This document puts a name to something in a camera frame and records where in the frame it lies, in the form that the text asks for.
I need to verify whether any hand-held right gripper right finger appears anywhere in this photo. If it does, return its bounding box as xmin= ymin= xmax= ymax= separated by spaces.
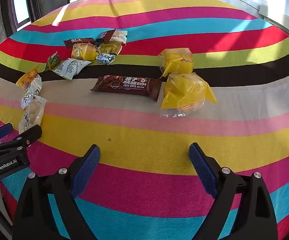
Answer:
xmin=189 ymin=142 xmax=277 ymax=240

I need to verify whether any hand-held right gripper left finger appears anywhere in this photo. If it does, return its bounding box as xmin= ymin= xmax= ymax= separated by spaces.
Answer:
xmin=12 ymin=144 xmax=101 ymax=240

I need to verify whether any orange bread packet blue label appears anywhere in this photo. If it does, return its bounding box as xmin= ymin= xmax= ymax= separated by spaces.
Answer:
xmin=16 ymin=66 xmax=40 ymax=90

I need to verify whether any clear white snack packet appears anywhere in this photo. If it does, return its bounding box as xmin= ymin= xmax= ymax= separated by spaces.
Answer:
xmin=18 ymin=95 xmax=47 ymax=134

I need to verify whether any white silver snack packet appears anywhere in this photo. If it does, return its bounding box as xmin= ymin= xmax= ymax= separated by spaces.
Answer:
xmin=21 ymin=75 xmax=42 ymax=109

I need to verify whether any striped colourful blanket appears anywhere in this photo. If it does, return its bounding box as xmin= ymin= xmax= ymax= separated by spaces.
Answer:
xmin=0 ymin=0 xmax=289 ymax=240

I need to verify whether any green snack packet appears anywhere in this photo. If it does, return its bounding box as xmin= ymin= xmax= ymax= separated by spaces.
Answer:
xmin=45 ymin=51 xmax=61 ymax=72

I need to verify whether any white blue snack packet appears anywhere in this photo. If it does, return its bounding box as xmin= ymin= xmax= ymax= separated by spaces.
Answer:
xmin=52 ymin=58 xmax=92 ymax=81

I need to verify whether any large brown wafer packet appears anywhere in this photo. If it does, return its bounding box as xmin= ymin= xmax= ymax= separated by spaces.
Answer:
xmin=89 ymin=75 xmax=163 ymax=103

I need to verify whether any yellow clear bread packet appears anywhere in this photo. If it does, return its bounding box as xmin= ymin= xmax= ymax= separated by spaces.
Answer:
xmin=71 ymin=42 xmax=98 ymax=61

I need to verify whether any small brown snack packet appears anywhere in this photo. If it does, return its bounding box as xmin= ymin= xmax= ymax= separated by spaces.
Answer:
xmin=63 ymin=38 xmax=96 ymax=48

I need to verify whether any blue white candy packet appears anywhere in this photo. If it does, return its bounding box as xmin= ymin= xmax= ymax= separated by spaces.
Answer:
xmin=95 ymin=53 xmax=116 ymax=65

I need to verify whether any olive yellow snack packet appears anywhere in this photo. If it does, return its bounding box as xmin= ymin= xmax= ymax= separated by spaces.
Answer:
xmin=98 ymin=42 xmax=123 ymax=55

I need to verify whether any brown and white snack packet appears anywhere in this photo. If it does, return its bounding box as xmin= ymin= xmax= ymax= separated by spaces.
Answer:
xmin=95 ymin=29 xmax=128 ymax=46

